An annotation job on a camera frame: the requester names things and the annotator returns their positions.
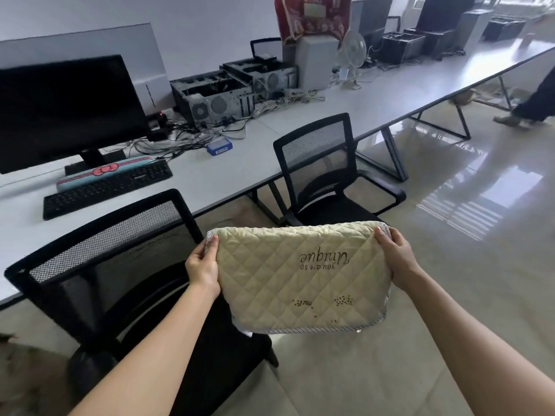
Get person's left hand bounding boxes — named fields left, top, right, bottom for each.
left=185, top=234, right=222, bottom=299

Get person's right hand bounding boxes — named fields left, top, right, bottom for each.
left=373, top=226, right=424, bottom=293

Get cream quilted cushion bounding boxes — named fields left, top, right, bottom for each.
left=206, top=220, right=393, bottom=336

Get black mesh chair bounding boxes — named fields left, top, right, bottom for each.
left=247, top=112, right=407, bottom=228
left=4, top=189, right=280, bottom=416

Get person's left forearm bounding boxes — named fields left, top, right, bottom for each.
left=69, top=281, right=222, bottom=416

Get person's right forearm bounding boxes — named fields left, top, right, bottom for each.
left=401, top=268, right=555, bottom=416

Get small blue box device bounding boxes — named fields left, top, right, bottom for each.
left=206, top=137, right=234, bottom=156

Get black keyboard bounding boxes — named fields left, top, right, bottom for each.
left=42, top=159, right=173, bottom=221

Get teal wrist rest pink bow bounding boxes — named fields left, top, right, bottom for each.
left=56, top=155, right=155, bottom=191

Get small black device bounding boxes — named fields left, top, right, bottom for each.
left=146, top=112, right=171, bottom=142

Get open grey computer tower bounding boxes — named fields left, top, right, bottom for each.
left=169, top=69, right=256, bottom=126
left=221, top=55, right=299, bottom=102

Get black computer monitor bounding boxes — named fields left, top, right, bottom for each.
left=0, top=54, right=150, bottom=176

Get grey computer case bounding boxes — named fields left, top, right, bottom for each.
left=294, top=35, right=339, bottom=91

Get white desk fan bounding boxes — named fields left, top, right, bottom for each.
left=338, top=29, right=368, bottom=90

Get large white computer case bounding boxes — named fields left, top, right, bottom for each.
left=0, top=23, right=174, bottom=116

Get red patterned bag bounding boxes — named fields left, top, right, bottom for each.
left=274, top=0, right=353, bottom=46

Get black metal desk frame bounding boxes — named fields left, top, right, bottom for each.
left=247, top=73, right=517, bottom=221

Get tangle of black cables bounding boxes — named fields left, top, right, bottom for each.
left=125, top=118, right=248, bottom=160

